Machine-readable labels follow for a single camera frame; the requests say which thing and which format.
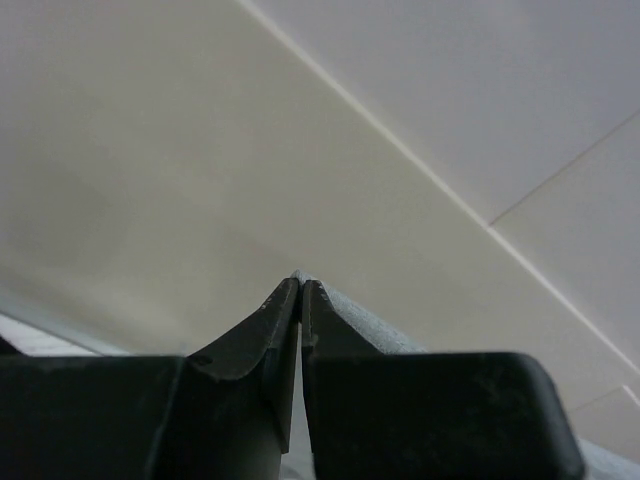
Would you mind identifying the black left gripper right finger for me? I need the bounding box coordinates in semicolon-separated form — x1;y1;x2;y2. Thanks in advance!
301;280;585;479

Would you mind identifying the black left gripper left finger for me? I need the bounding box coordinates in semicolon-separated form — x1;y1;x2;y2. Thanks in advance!
1;278;299;479

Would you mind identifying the grey tank top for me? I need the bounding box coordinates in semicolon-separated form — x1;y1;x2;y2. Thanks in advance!
279;284;639;479

